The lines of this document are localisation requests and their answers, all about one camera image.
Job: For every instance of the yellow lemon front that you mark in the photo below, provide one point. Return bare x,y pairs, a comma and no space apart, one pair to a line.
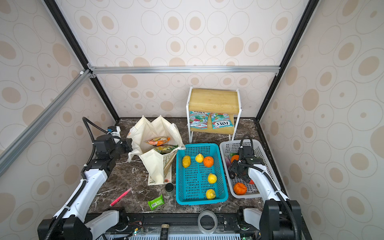
210,194

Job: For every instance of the teal Fox's candy bag right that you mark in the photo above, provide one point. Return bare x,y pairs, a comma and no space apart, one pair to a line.
221,121

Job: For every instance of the dark small jar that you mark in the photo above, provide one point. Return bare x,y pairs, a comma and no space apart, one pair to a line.
170,189

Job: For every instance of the green wipes packet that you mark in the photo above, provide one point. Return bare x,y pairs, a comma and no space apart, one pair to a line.
157,202

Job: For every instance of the red candy bag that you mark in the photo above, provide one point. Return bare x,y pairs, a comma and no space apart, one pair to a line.
158,141

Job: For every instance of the white wooden two-tier shelf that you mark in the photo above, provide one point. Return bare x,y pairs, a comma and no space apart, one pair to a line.
214,101

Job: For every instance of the small yellow fruit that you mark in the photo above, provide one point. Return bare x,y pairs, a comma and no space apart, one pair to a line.
199,158

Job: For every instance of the orange tangerine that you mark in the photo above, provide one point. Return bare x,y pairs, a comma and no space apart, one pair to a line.
208,162

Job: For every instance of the teal candy bag left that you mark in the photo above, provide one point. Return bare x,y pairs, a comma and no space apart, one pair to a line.
198,120

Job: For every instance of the green spring tea candy bag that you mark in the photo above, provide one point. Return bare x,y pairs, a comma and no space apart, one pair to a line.
165,149

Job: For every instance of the yellow lemon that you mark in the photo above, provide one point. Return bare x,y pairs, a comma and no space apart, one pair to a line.
210,194
212,178

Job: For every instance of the pink marker pen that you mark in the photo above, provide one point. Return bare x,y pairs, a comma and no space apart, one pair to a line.
120,197

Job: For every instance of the yellow starfruit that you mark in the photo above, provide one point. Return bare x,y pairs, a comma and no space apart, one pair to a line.
186,161

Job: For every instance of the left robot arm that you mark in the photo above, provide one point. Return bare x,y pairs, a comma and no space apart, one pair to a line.
69,223

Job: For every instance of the cream canvas grocery bag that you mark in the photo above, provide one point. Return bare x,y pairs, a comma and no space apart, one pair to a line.
158,166

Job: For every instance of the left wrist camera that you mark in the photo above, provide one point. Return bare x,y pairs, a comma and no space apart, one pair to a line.
114,130

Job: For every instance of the yellow lemon middle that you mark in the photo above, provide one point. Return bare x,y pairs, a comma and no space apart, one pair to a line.
212,178

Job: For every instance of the aluminium frame bar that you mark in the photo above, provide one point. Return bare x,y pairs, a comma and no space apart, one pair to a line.
25,138

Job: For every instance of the clear tape roll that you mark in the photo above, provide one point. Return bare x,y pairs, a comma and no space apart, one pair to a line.
207,222

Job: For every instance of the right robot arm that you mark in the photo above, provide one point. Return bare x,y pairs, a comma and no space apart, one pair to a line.
280,218

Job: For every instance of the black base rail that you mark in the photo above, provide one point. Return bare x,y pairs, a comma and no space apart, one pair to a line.
185,225

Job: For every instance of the orange fruit in white basket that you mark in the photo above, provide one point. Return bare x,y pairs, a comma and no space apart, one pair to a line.
234,158

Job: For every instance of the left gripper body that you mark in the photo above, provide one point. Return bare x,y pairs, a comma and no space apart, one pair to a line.
120,148

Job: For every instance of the white plastic basket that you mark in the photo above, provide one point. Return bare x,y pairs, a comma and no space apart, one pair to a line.
231,147

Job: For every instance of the teal plastic basket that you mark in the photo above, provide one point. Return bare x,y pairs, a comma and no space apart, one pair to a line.
192,182

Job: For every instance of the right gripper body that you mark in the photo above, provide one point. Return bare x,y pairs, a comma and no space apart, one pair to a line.
236,168

